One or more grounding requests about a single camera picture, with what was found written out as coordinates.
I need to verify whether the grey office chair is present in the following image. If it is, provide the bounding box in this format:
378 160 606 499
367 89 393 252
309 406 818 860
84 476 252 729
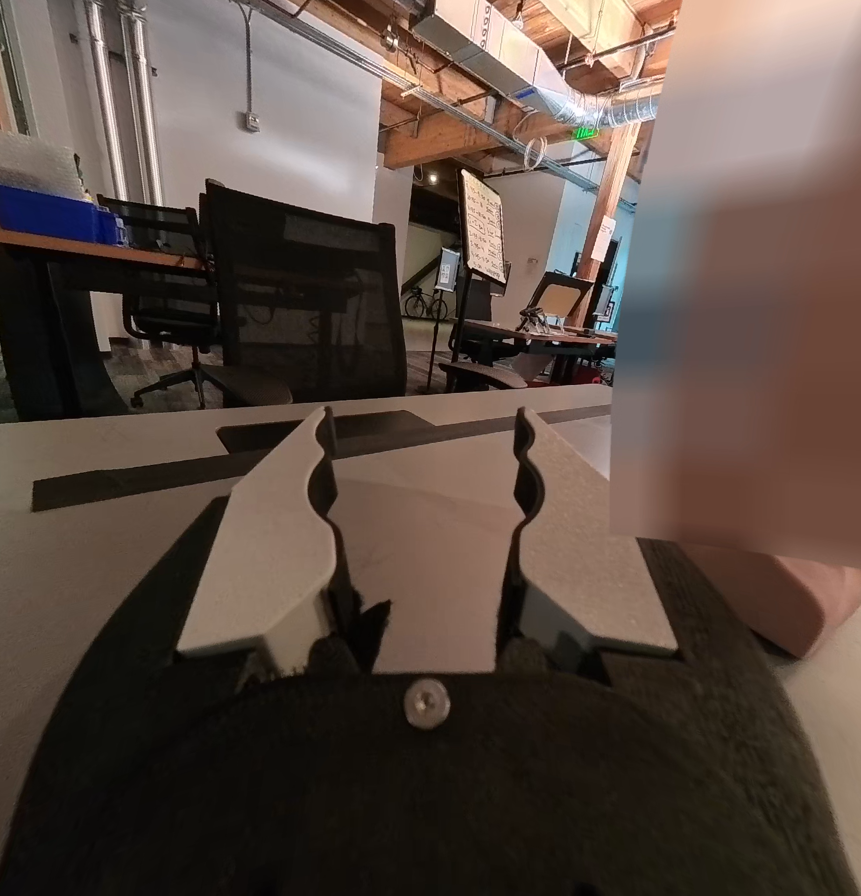
438 359 529 393

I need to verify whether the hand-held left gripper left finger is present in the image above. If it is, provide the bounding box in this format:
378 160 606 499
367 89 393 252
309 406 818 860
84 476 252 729
175 405 358 678

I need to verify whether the black armrest office chair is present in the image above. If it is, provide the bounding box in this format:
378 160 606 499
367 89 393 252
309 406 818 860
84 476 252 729
96 195 225 412

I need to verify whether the black mesh office chair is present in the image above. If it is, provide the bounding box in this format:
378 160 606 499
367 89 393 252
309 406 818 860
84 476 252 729
201 178 408 408

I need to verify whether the silver air duct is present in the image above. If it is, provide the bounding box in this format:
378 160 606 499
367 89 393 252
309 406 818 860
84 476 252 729
409 0 661 133

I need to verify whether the sign stand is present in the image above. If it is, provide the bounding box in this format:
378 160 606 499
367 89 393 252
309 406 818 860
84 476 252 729
422 246 465 393

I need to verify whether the clear bubble wrap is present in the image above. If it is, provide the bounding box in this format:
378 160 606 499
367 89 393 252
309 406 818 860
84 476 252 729
0 129 81 200

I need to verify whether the blue plastic bin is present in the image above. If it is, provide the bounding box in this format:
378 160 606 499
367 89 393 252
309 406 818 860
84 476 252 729
0 181 128 247

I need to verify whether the wooden table with dark legs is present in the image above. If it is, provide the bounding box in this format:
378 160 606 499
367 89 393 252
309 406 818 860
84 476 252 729
450 317 619 386

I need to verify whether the silver insulated pipe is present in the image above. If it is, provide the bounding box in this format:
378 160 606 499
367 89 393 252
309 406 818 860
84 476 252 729
86 0 128 203
121 0 164 205

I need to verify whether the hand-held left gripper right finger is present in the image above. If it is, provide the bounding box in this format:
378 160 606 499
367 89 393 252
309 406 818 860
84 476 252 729
501 406 681 674

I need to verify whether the wooden post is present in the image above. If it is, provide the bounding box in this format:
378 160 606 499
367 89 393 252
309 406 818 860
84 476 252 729
576 119 645 289

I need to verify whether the bicycle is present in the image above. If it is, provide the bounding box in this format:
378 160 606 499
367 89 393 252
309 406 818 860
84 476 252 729
404 286 449 322

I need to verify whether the wooden desk with black legs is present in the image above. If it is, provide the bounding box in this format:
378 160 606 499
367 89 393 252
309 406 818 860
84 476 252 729
0 227 218 421

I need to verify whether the whiteboard on stand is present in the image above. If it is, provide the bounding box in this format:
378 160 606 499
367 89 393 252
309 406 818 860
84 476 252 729
445 167 512 365

